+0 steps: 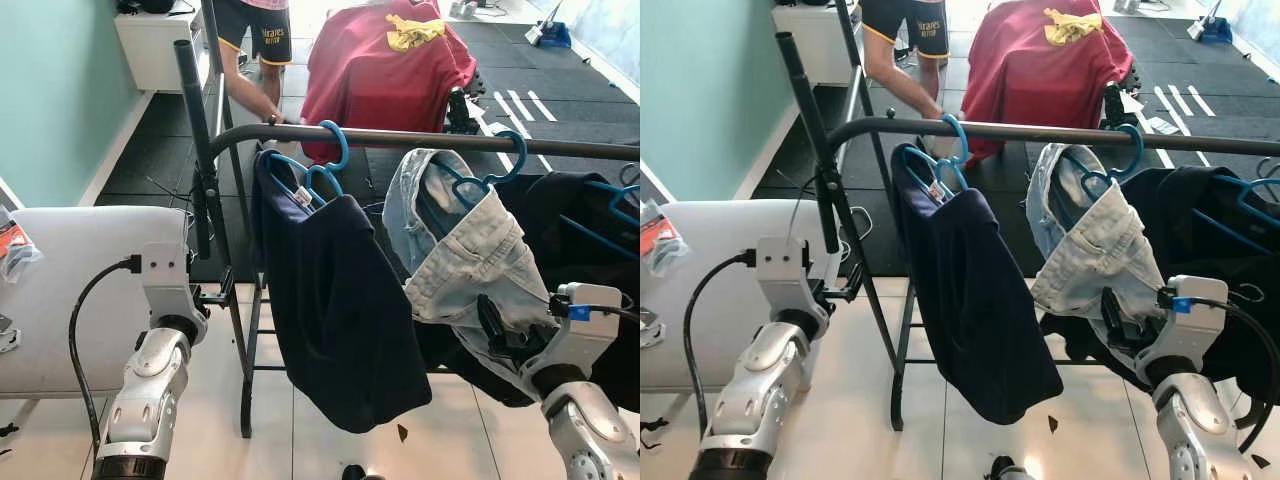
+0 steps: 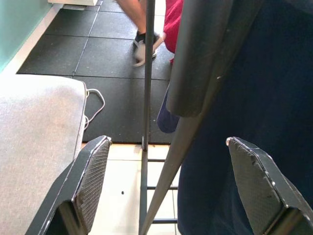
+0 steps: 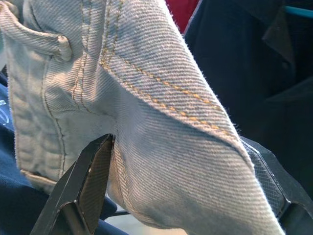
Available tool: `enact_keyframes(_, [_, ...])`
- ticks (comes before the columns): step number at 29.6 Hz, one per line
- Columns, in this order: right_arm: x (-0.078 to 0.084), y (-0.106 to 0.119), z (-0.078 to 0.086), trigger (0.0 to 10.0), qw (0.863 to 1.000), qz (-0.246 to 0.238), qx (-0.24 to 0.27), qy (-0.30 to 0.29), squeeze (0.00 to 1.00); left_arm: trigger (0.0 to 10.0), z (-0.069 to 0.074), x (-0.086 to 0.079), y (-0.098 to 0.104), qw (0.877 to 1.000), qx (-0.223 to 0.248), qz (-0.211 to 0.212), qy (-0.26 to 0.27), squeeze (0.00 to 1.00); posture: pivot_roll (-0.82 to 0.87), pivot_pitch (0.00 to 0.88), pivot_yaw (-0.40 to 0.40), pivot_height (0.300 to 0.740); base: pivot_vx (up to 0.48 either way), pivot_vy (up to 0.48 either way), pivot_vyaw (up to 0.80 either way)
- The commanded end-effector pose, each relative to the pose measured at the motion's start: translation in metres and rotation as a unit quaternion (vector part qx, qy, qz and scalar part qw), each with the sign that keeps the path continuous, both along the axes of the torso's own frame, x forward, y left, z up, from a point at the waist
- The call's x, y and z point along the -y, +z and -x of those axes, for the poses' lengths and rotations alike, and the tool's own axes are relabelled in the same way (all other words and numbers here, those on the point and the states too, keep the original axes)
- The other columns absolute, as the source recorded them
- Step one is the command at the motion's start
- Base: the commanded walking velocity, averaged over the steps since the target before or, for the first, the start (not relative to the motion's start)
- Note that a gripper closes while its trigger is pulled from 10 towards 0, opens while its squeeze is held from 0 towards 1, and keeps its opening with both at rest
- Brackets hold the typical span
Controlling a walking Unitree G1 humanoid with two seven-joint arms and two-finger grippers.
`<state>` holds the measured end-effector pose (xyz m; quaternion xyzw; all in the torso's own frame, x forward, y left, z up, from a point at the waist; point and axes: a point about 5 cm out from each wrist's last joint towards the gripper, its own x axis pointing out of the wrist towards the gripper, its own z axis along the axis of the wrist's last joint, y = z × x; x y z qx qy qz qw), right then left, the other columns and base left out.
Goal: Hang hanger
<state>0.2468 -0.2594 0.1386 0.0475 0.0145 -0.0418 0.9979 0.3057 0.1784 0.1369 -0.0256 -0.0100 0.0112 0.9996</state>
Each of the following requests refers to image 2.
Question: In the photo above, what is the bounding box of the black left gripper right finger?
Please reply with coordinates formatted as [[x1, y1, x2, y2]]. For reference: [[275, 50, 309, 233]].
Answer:
[[226, 136, 313, 235]]

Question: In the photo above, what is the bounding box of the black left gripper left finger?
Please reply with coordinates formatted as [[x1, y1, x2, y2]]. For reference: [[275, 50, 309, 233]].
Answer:
[[25, 135, 112, 235]]

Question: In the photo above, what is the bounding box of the grey upholstered ottoman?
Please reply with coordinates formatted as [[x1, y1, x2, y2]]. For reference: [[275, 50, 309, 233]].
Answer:
[[0, 73, 88, 235]]

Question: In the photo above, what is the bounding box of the dark navy printed shirt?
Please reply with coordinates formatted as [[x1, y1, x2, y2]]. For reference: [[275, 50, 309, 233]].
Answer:
[[156, 0, 313, 235]]

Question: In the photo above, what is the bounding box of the black rubber floor mat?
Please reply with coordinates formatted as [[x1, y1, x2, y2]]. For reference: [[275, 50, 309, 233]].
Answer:
[[16, 0, 175, 144]]

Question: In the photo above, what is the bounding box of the black metal clothes rack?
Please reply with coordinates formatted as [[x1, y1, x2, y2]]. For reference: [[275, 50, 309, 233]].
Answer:
[[138, 0, 264, 235]]

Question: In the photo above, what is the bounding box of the black and white sneaker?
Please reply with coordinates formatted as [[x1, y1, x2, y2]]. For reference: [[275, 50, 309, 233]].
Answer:
[[132, 30, 164, 68]]

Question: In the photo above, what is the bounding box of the person bare leg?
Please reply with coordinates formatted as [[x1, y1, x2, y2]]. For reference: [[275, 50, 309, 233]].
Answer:
[[114, 0, 148, 35]]

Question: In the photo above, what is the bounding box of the red shirt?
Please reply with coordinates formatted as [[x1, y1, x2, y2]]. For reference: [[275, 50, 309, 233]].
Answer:
[[162, 0, 184, 65]]

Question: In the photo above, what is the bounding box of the white cabinet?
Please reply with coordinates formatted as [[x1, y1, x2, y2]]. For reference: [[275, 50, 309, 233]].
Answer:
[[47, 0, 98, 11]]

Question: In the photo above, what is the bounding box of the white cable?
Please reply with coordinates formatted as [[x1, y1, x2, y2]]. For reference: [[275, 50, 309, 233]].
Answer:
[[83, 88, 106, 130]]

